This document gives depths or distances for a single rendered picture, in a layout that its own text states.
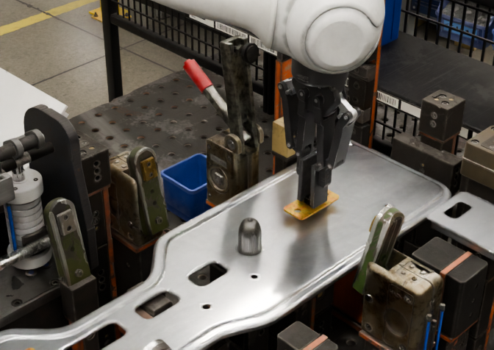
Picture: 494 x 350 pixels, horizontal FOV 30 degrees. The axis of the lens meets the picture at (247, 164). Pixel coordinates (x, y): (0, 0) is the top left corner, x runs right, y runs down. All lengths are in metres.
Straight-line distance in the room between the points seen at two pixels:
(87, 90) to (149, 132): 1.73
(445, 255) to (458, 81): 0.44
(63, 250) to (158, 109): 1.04
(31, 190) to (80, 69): 2.80
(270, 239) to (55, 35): 3.15
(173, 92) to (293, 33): 1.36
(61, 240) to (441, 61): 0.83
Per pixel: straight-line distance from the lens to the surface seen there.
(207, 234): 1.28
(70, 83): 3.89
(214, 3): 0.99
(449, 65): 1.71
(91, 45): 4.22
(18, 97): 1.79
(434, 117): 1.48
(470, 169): 1.43
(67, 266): 1.22
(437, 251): 1.31
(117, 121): 2.17
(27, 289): 1.27
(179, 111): 2.20
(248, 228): 1.22
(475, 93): 1.63
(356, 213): 1.33
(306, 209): 1.31
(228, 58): 1.31
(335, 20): 0.93
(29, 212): 1.24
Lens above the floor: 1.77
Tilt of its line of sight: 32 degrees down
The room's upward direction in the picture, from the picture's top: 1 degrees clockwise
